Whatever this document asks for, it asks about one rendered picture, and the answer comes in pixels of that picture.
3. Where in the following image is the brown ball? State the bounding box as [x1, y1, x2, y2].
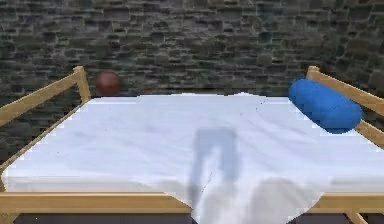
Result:
[95, 70, 123, 97]

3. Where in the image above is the wooden bed with white sheet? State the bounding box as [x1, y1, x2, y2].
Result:
[0, 65, 384, 224]

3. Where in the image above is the blue bolster pillow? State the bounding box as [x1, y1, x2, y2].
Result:
[288, 78, 364, 135]

